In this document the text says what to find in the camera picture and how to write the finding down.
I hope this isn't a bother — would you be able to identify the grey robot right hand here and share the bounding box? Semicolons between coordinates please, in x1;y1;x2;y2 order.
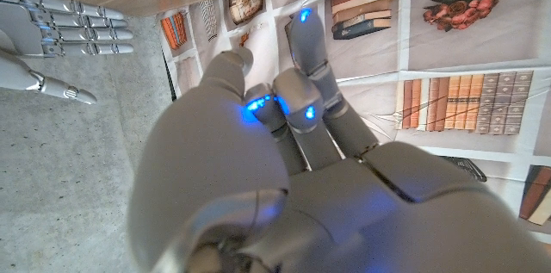
0;0;135;106

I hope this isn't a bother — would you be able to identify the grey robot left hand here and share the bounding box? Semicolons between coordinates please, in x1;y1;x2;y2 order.
127;7;551;273

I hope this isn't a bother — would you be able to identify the printed bookshelf backdrop cloth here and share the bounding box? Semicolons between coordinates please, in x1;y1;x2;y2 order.
157;0;551;244

